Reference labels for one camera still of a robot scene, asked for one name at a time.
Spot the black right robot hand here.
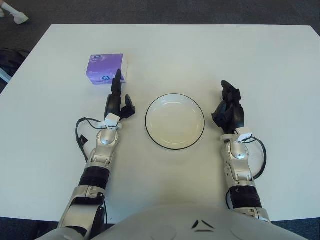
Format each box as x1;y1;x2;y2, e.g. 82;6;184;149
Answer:
211;79;245;135

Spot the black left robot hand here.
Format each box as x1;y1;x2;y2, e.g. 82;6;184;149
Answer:
103;69;137;121

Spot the purple tissue paper pack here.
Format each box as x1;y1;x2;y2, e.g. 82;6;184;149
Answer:
85;53;130;86

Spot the white plate with black rim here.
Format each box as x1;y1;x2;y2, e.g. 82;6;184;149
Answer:
144;93;206;151

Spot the black bag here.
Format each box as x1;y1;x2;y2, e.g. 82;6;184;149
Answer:
0;47;31;83

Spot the grey robot torso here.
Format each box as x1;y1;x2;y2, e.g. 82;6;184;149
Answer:
37;204;320;240

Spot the white shoe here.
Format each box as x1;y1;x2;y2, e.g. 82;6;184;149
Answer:
0;0;30;26

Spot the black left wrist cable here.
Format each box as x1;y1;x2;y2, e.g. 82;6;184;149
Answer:
75;117;107;162

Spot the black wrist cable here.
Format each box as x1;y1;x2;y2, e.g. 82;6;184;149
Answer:
75;117;107;162
246;136;268;180

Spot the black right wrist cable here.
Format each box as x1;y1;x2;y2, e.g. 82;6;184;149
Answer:
246;136;268;180

